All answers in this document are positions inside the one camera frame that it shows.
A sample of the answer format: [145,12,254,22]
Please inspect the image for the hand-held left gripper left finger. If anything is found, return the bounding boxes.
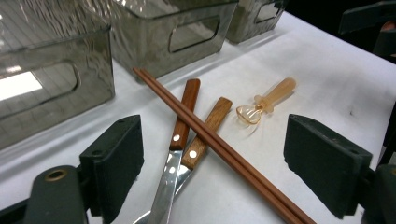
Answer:
[78,114,145,224]

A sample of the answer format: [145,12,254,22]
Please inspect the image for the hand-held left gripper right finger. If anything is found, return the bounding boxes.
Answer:
[283,113,374,219]

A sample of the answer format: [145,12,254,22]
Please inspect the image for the brown wooden chopstick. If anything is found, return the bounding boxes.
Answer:
[132,68,305,224]
[138,67,318,224]

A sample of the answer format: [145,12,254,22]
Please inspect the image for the knife with reddish wooden handle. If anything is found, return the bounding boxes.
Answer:
[146,77,202,224]

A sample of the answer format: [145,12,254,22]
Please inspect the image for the grey transparent plastic bin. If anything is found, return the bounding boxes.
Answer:
[0,0,116,151]
[106,0,240,83]
[225,0,289,45]

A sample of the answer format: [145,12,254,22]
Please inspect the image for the fork with light wooden handle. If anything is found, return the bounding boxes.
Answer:
[132,96,233,224]

